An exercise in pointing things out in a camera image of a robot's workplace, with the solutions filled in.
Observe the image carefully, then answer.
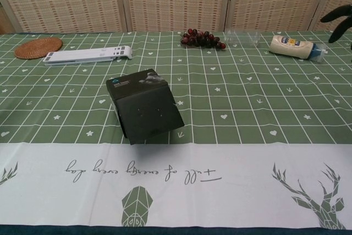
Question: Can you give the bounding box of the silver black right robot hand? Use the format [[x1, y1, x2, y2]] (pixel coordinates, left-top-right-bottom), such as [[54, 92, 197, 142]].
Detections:
[[318, 3, 352, 64]]

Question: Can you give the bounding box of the round woven rattan coaster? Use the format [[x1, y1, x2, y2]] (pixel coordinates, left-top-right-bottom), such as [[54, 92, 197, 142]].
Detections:
[[14, 39, 63, 60]]

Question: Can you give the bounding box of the clear plastic cup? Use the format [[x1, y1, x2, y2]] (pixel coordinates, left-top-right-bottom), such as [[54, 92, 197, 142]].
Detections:
[[223, 29, 261, 47]]

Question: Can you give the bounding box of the bunch of red grapes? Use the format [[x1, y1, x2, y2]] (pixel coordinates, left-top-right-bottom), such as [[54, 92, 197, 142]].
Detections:
[[180, 28, 227, 51]]

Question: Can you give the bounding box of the mayonnaise squeeze bottle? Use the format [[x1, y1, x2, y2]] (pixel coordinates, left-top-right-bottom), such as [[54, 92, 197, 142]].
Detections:
[[268, 35, 328, 63]]

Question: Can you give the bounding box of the black cardboard box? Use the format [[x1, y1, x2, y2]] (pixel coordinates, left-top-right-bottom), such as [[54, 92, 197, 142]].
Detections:
[[106, 68, 185, 146]]

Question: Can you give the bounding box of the white folding laptop stand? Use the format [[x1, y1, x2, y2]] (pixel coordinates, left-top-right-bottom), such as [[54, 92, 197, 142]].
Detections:
[[43, 46, 133, 67]]

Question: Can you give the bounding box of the green checked deer tablecloth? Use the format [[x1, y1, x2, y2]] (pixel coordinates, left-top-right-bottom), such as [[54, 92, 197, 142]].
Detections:
[[0, 30, 352, 235]]

